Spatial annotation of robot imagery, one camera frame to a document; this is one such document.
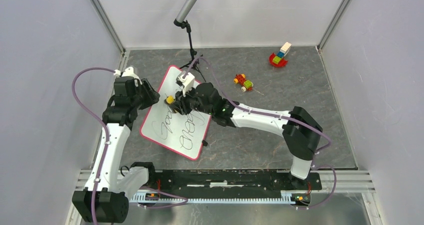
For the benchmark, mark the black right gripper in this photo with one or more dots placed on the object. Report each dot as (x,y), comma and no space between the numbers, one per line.
(180,105)

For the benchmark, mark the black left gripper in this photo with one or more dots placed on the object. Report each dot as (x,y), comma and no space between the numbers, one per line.
(152,96)

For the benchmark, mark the yellow bone shaped eraser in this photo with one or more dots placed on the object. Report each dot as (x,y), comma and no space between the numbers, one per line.
(169,100)

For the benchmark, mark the pink framed whiteboard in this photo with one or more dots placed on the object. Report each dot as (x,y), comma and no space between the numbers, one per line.
(182,134)

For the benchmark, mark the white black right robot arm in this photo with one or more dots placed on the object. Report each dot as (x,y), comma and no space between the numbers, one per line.
(299,130)

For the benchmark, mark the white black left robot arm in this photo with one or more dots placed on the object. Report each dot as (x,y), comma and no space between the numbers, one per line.
(105,198)

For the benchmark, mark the black tripod microphone stand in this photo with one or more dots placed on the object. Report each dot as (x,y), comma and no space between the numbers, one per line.
(185,25)

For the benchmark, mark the red toy brick car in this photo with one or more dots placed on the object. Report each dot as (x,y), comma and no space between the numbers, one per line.
(246,85)

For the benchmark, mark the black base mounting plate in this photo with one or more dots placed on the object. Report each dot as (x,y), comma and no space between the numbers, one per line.
(231,183)

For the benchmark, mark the red toy brick boat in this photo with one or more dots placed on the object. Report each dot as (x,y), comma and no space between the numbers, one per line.
(278,59)

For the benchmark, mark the grey microphone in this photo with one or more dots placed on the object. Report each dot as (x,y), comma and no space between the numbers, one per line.
(184,11)

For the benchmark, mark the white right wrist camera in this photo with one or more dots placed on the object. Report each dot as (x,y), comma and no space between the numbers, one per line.
(186,81)

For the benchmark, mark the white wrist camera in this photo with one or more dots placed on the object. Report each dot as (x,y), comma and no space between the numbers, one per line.
(186,81)
(128,72)

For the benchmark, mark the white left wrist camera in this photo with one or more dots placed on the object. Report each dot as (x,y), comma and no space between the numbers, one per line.
(128,72)

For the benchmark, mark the white slotted cable duct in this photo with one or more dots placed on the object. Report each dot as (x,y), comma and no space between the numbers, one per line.
(285,198)

